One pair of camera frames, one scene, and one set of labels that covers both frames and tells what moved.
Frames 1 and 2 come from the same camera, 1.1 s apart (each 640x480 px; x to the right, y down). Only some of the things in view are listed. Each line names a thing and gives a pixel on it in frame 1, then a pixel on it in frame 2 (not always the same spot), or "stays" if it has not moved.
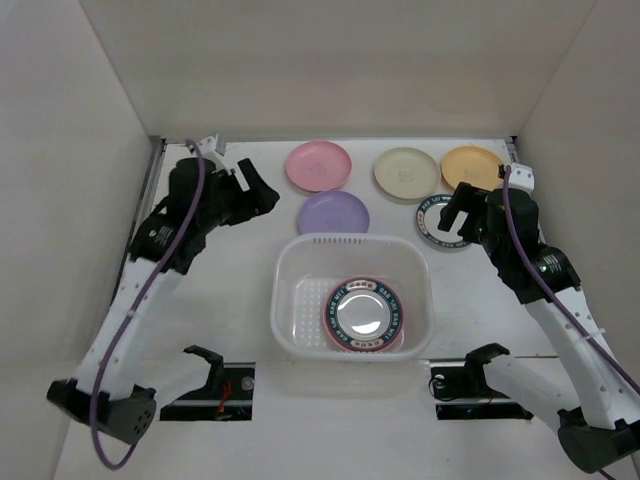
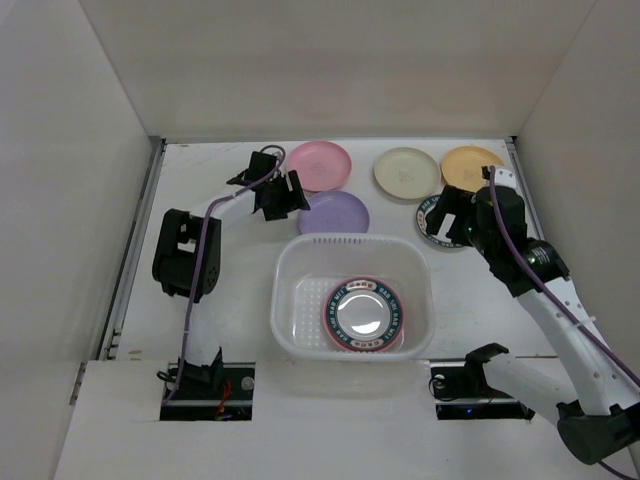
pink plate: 357,278 stays
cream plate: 407,173 stays
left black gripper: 262,196 -> 295,199
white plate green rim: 363,315 stays
